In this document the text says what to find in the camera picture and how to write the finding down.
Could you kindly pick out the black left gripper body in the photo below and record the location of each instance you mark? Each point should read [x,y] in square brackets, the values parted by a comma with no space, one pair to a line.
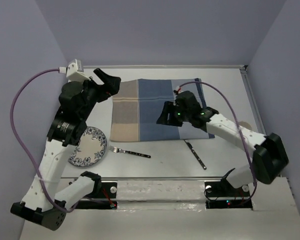
[94,94]

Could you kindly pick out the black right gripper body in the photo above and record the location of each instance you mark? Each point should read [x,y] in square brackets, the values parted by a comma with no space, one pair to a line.
[177,115]

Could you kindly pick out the blue beige checked placemat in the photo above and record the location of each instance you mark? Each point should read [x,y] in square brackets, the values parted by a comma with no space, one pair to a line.
[138,105]

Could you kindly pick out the blue floral plate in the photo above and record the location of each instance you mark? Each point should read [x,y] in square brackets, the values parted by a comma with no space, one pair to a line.
[91,148]

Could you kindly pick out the steak knife dark handle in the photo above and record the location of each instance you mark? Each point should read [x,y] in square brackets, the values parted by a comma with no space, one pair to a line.
[195,154]

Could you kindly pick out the dark green mug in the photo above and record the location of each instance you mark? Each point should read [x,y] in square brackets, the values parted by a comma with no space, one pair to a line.
[245,124]

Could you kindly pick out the silver fork dark handle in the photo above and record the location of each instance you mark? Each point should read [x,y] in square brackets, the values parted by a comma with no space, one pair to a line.
[122,151]

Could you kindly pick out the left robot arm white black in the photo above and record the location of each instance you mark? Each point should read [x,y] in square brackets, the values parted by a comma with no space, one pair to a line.
[43,204]

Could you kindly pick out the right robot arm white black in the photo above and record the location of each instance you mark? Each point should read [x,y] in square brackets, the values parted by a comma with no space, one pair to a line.
[267,156]

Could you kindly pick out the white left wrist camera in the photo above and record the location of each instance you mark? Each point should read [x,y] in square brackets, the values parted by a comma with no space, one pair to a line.
[75,71]

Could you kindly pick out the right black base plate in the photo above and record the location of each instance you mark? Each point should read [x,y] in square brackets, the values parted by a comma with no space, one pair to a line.
[229,198]

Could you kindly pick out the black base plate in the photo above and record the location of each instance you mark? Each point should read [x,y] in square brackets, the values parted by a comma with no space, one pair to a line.
[105,199]
[229,198]

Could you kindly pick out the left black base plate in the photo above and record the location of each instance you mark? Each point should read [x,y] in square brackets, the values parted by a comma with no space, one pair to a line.
[105,199]

